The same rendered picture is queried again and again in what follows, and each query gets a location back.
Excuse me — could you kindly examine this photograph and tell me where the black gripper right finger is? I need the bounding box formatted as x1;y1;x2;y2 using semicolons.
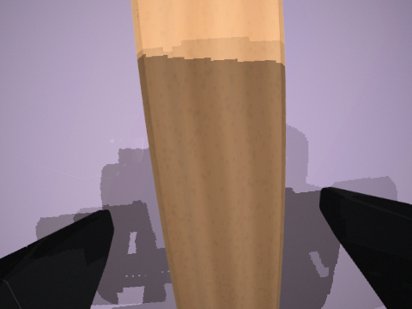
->
319;186;412;309

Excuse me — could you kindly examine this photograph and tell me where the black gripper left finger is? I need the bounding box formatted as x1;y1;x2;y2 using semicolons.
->
0;209;114;309

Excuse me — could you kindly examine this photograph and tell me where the brown wooden board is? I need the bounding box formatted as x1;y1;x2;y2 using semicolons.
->
130;0;286;309

